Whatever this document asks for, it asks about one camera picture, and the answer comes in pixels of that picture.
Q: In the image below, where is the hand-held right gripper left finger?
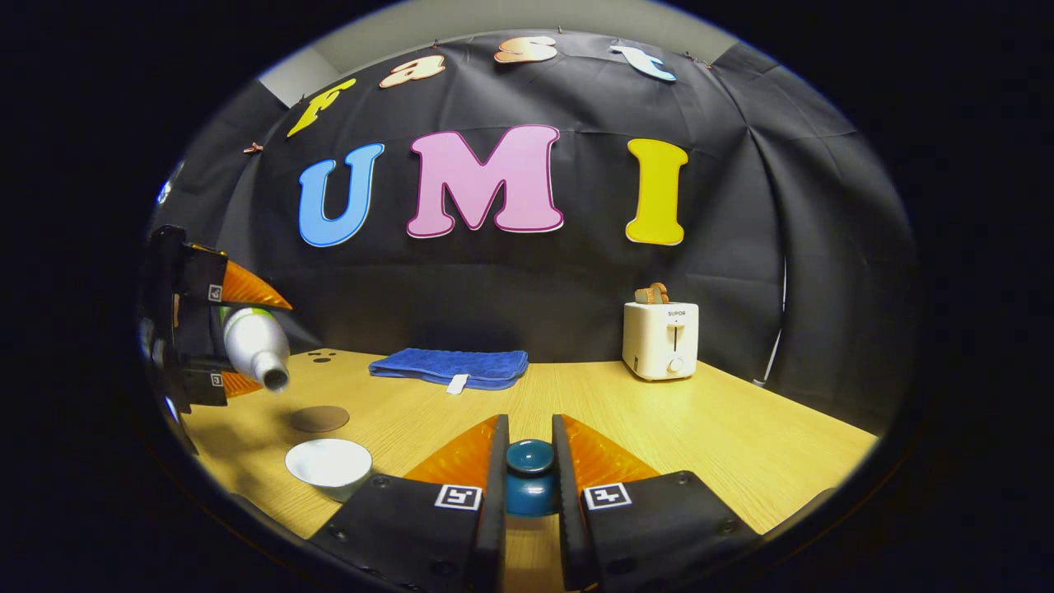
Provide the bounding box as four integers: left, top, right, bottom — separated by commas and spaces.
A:
309, 414, 510, 593

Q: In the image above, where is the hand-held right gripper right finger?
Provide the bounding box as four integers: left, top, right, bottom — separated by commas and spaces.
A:
552, 414, 763, 592

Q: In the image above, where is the blue teacup lid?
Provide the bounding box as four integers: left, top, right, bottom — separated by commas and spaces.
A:
504, 439, 562, 518

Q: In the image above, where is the silver water bottle green label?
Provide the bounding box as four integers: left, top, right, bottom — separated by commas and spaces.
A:
221, 306, 291, 392

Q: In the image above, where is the round brown coaster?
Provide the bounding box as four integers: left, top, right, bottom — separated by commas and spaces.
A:
289, 405, 351, 434

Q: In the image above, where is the white teacup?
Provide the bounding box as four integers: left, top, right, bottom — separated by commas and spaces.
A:
284, 438, 373, 502

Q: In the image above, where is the folded blue towel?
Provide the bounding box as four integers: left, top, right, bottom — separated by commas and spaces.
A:
368, 348, 529, 391

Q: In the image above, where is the white toaster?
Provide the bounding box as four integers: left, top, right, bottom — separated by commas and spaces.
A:
622, 301, 700, 381

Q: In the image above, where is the black backdrop cloth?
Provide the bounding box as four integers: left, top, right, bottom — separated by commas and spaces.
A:
144, 29, 919, 429

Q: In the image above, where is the white cable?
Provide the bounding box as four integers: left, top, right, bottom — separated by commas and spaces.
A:
753, 257, 787, 386

